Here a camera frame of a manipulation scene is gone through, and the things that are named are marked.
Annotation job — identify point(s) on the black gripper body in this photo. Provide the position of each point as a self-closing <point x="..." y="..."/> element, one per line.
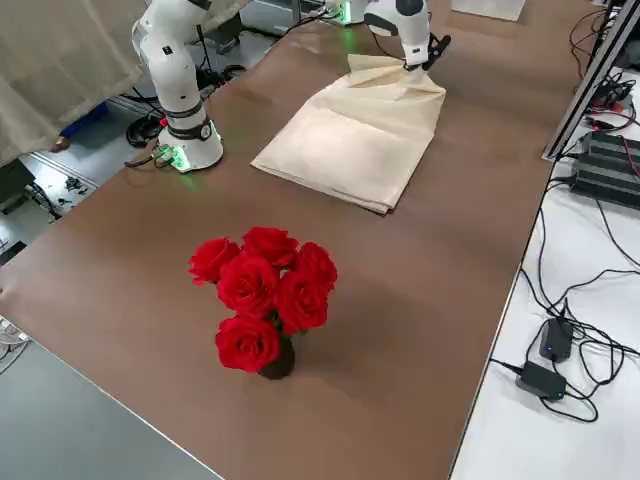
<point x="437" y="50"/>

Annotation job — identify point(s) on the beige tablecloth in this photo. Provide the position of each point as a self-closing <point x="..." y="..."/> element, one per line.
<point x="360" y="140"/>

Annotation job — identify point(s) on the translucent plastic bin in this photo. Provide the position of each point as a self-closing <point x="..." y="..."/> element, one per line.
<point x="487" y="9"/>

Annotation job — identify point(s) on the black ribbed power box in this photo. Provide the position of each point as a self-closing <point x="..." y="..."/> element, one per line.
<point x="600" y="182"/>
<point x="612" y="150"/>

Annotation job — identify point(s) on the red rose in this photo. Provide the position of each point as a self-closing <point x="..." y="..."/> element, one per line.
<point x="248" y="286"/>
<point x="316" y="265"/>
<point x="302" y="302"/>
<point x="247" y="345"/>
<point x="215" y="260"/>
<point x="270" y="245"/>

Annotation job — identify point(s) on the black power adapter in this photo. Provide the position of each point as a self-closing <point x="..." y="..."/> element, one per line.
<point x="540" y="380"/>
<point x="555" y="342"/>

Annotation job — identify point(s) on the dark brown vase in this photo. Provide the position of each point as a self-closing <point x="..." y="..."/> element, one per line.
<point x="280" y="365"/>

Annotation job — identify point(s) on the blue crate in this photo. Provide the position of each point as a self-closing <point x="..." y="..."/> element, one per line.
<point x="82" y="120"/>

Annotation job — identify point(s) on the beige curtain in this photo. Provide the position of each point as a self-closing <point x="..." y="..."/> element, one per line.
<point x="60" y="60"/>

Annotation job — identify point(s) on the black floor box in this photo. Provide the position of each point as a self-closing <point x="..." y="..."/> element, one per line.
<point x="12" y="187"/>

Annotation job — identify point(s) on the aluminium camera post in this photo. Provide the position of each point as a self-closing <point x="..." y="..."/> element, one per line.
<point x="587" y="85"/>

